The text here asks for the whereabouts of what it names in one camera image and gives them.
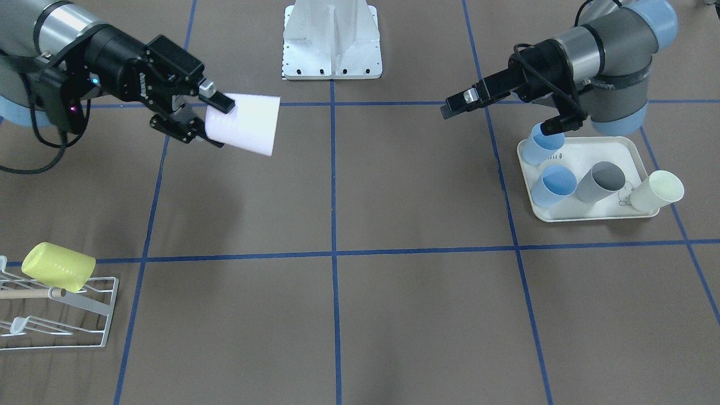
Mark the cream plastic cup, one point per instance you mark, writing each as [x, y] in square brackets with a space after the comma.
[659, 189]

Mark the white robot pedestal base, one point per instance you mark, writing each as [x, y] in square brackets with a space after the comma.
[331, 40]

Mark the yellow plastic cup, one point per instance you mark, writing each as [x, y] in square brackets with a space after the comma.
[57, 266]

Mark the white wire cup rack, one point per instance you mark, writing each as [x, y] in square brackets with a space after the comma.
[38, 317]

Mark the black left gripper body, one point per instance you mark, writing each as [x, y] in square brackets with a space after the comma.
[535, 63]

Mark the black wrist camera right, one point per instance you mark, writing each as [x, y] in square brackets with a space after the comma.
[60, 95]

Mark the grey plastic cup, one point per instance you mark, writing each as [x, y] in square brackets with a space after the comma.
[602, 180]

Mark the blue plastic cup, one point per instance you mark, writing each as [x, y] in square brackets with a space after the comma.
[539, 147]
[555, 184]

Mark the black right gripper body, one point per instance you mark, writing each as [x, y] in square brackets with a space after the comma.
[115, 58]

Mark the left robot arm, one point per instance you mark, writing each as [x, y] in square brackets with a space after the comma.
[599, 70]

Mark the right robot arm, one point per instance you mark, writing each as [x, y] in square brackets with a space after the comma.
[57, 55]

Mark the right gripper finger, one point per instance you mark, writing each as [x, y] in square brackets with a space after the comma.
[194, 128]
[208, 93]

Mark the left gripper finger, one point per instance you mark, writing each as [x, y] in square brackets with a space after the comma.
[475, 97]

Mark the blue plastic cup front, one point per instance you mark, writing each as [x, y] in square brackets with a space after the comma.
[555, 184]

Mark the pink plastic cup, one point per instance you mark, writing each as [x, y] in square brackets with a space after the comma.
[251, 125]

